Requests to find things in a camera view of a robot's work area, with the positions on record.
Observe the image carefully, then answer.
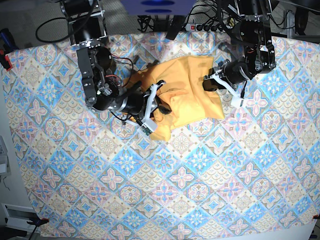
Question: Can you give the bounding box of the yellow T-shirt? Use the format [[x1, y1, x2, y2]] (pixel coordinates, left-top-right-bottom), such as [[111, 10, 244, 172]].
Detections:
[[126, 55, 225, 141]]

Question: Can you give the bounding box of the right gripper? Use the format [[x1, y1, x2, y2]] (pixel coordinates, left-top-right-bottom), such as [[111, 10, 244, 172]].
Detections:
[[117, 80, 172, 137]]

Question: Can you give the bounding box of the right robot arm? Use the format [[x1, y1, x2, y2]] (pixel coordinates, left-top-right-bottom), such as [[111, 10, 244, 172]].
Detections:
[[60, 0, 170, 136]]

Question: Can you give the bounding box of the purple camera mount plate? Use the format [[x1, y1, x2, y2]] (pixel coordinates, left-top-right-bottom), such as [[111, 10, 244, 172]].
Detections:
[[120, 0, 196, 16]]

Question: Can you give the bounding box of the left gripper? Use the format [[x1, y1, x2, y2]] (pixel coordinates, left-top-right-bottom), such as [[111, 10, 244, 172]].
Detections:
[[202, 59, 252, 108]]

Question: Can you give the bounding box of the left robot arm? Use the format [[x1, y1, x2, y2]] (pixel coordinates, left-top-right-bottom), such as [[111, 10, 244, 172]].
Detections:
[[202, 0, 277, 108]]

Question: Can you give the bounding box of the red black clamp left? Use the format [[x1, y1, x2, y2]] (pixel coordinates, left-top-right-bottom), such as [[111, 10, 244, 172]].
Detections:
[[0, 49, 13, 72]]

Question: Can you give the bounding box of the patterned blue pink tablecloth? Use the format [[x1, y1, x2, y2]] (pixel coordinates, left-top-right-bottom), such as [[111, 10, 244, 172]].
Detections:
[[0, 37, 320, 240]]

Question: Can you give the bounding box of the white power strip red switch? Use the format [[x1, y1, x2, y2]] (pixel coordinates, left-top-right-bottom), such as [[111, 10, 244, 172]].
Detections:
[[185, 23, 224, 32]]

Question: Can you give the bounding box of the orange black clamp bottom left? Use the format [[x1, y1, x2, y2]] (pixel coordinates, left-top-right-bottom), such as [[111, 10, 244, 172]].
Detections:
[[27, 217, 49, 227]]

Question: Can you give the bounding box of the black clamp on table edge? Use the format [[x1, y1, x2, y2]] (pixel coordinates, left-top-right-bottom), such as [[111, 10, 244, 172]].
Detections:
[[165, 15, 186, 41]]

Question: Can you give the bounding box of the white aluminium rail bottom left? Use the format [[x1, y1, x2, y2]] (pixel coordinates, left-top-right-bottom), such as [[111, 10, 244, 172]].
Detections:
[[1, 203, 38, 233]]

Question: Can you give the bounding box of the blue handled tool left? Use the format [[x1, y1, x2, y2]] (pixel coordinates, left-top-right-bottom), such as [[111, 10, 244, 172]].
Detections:
[[0, 28, 19, 53]]

